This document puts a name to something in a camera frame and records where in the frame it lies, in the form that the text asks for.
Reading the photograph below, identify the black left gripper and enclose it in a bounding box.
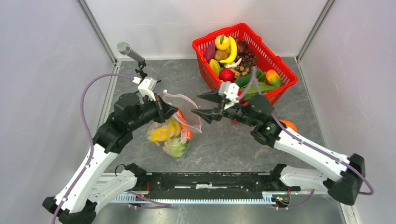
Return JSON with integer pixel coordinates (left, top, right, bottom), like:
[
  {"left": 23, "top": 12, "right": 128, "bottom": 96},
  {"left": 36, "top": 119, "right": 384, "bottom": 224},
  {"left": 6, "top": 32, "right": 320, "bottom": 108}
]
[{"left": 130, "top": 92, "right": 179, "bottom": 130}]

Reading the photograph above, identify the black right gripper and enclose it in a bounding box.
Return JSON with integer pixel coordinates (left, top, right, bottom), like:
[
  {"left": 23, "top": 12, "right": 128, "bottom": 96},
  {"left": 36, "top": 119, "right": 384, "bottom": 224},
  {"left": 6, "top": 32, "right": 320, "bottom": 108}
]
[{"left": 191, "top": 85, "right": 257, "bottom": 127}]

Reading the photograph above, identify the yellow banana bunch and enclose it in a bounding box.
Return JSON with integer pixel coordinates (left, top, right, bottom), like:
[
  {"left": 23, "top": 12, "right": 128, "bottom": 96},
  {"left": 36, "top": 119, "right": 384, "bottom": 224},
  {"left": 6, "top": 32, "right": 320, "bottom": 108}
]
[{"left": 147, "top": 119, "right": 181, "bottom": 142}]

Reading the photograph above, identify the orange carrot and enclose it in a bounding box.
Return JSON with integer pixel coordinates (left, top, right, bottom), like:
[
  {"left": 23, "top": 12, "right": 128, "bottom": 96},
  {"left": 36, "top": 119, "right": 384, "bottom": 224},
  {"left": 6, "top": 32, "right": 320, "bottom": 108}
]
[{"left": 176, "top": 109, "right": 194, "bottom": 140}]

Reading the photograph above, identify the clear pink zip top bag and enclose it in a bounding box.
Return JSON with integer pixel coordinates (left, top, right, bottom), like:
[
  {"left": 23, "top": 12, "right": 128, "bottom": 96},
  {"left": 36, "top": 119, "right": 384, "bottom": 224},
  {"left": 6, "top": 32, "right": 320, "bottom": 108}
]
[{"left": 146, "top": 90, "right": 202, "bottom": 159}]

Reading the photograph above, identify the brown twig nut bunch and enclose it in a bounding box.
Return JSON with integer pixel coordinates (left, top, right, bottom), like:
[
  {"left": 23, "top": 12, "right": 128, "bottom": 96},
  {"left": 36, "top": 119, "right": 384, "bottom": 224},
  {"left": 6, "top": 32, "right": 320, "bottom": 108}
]
[{"left": 230, "top": 57, "right": 259, "bottom": 78}]

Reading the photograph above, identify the green cucumber toy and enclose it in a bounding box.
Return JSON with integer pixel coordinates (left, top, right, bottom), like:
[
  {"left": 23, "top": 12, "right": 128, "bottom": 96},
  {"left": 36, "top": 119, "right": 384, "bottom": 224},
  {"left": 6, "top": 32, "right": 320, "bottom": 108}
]
[{"left": 234, "top": 72, "right": 253, "bottom": 88}]

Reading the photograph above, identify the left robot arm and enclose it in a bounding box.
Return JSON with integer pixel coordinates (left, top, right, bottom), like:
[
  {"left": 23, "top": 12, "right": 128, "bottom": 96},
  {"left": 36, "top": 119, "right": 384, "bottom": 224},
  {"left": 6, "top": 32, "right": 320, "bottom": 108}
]
[{"left": 42, "top": 93, "right": 178, "bottom": 224}]

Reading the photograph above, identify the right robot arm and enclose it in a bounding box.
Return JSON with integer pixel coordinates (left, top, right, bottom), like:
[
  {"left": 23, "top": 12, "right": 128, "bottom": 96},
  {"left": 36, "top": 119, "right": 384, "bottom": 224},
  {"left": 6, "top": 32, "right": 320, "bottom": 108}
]
[{"left": 192, "top": 90, "right": 365, "bottom": 205}]

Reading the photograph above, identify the red tomato toy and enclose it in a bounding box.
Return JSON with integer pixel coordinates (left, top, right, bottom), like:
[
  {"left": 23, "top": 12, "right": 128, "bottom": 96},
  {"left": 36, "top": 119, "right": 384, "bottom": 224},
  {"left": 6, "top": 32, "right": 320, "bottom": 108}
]
[{"left": 237, "top": 90, "right": 243, "bottom": 103}]

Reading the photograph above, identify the red apple toy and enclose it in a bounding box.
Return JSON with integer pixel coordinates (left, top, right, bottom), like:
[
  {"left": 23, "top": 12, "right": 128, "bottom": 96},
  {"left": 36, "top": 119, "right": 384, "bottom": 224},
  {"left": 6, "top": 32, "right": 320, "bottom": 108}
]
[{"left": 218, "top": 69, "right": 235, "bottom": 83}]

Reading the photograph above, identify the yellow green starfruit toy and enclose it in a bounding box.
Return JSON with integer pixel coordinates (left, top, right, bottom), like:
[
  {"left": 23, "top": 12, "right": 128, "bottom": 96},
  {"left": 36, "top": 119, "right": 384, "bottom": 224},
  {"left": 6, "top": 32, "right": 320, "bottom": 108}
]
[{"left": 209, "top": 59, "right": 220, "bottom": 77}]

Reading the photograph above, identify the white mushroom toy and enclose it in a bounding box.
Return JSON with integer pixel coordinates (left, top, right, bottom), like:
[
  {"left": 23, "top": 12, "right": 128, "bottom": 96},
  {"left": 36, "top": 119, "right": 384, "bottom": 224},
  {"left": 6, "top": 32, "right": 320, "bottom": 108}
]
[{"left": 224, "top": 58, "right": 242, "bottom": 69}]

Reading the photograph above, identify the brown potato toy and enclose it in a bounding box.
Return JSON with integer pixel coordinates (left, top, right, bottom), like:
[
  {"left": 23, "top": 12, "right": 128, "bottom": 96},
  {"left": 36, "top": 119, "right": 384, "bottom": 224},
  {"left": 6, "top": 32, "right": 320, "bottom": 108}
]
[{"left": 213, "top": 50, "right": 229, "bottom": 61}]

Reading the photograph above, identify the green leaf vegetable toy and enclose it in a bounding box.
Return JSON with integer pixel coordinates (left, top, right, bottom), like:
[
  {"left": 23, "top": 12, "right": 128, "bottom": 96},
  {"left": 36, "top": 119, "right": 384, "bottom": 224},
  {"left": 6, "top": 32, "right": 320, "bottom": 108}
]
[{"left": 243, "top": 82, "right": 277, "bottom": 101}]

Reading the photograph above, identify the purple sweet potato toy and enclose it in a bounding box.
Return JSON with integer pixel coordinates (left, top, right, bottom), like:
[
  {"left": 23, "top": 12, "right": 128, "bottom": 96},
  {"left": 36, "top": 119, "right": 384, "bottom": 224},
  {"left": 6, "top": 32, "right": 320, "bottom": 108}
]
[{"left": 204, "top": 42, "right": 216, "bottom": 63}]

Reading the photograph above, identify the black microphone tripod stand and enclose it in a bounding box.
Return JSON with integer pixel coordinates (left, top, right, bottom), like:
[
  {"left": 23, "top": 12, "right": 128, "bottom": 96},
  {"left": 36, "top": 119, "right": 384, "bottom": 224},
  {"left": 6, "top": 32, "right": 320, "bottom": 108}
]
[{"left": 135, "top": 61, "right": 148, "bottom": 83}]

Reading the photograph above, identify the single yellow banana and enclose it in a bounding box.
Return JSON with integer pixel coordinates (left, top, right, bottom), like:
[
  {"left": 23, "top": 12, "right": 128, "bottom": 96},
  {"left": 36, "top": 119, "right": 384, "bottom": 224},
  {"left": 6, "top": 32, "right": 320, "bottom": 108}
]
[{"left": 220, "top": 36, "right": 238, "bottom": 64}]

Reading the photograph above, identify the mango toy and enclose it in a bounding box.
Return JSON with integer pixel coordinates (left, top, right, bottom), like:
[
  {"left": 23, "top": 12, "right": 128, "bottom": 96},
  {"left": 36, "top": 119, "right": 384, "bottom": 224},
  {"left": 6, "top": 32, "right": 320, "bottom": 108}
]
[{"left": 266, "top": 70, "right": 283, "bottom": 87}]

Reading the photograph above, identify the dark grape bunch toy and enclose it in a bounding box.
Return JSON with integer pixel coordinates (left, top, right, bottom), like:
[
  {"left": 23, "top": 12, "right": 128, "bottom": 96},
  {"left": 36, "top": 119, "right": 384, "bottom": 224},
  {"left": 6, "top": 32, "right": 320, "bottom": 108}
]
[{"left": 237, "top": 41, "right": 255, "bottom": 63}]

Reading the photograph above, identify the red plastic basket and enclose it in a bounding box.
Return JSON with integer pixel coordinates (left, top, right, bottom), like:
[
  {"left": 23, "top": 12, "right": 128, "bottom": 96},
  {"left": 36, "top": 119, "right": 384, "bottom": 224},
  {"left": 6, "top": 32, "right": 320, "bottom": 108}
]
[{"left": 192, "top": 23, "right": 298, "bottom": 105}]

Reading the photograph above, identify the grey microphone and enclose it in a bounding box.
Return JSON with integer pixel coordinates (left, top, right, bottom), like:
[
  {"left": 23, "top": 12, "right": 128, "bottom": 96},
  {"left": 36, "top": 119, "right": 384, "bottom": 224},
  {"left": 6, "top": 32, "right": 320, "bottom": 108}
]
[{"left": 116, "top": 42, "right": 145, "bottom": 63}]

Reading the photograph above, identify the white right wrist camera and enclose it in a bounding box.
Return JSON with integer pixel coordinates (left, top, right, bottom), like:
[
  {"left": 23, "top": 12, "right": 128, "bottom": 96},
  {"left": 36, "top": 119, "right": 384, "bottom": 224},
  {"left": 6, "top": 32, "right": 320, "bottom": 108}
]
[{"left": 218, "top": 81, "right": 239, "bottom": 110}]

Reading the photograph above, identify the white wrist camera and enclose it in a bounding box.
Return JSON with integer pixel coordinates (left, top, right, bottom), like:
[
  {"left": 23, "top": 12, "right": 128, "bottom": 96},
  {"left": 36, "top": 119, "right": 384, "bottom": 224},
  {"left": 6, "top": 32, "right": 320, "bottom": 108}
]
[
  {"left": 133, "top": 77, "right": 157, "bottom": 101},
  {"left": 218, "top": 81, "right": 239, "bottom": 110}
]

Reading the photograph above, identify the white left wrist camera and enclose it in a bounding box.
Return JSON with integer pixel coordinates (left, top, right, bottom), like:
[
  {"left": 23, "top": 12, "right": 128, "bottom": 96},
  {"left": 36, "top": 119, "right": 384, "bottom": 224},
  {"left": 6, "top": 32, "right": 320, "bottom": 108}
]
[{"left": 133, "top": 77, "right": 157, "bottom": 101}]

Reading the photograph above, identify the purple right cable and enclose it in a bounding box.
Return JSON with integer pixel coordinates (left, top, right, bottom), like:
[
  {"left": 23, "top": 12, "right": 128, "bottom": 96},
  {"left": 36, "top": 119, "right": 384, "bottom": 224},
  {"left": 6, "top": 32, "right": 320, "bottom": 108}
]
[{"left": 238, "top": 66, "right": 375, "bottom": 210}]

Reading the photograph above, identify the purple cable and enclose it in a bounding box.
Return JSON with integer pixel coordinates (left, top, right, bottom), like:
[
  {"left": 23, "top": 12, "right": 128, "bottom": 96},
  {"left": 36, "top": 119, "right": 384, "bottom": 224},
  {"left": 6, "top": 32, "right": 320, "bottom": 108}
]
[
  {"left": 238, "top": 66, "right": 375, "bottom": 210},
  {"left": 51, "top": 73, "right": 171, "bottom": 224}
]

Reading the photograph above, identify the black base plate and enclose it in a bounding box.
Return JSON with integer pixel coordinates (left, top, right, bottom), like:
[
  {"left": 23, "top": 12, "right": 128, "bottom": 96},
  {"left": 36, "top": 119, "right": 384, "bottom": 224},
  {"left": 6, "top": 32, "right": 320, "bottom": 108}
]
[{"left": 133, "top": 172, "right": 300, "bottom": 200}]

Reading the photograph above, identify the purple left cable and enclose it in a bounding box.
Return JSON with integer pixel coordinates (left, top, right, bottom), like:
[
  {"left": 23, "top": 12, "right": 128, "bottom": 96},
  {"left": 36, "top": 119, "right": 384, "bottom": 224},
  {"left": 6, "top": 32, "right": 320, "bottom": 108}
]
[{"left": 51, "top": 73, "right": 171, "bottom": 224}]

